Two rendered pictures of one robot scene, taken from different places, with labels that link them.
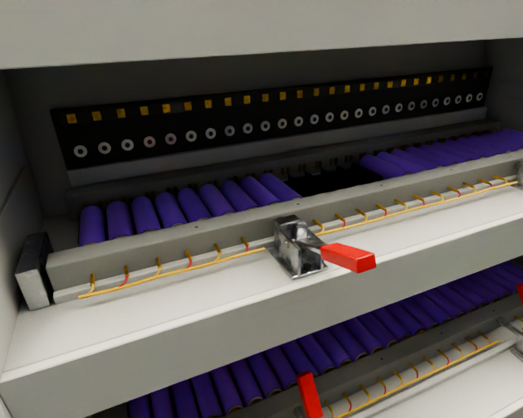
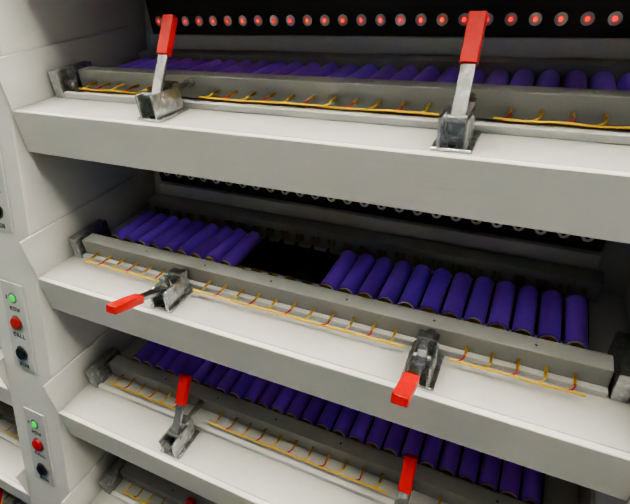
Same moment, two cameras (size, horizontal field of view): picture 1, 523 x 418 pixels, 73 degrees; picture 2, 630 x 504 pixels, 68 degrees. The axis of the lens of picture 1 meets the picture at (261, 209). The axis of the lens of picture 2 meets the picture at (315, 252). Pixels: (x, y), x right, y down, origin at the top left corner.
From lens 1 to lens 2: 0.46 m
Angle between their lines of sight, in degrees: 43
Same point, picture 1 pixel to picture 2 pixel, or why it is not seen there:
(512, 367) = not seen: outside the picture
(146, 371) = (84, 308)
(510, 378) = not seen: outside the picture
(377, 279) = (199, 338)
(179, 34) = (105, 153)
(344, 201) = (230, 278)
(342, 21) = (189, 160)
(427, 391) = (287, 467)
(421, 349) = (307, 438)
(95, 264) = (99, 248)
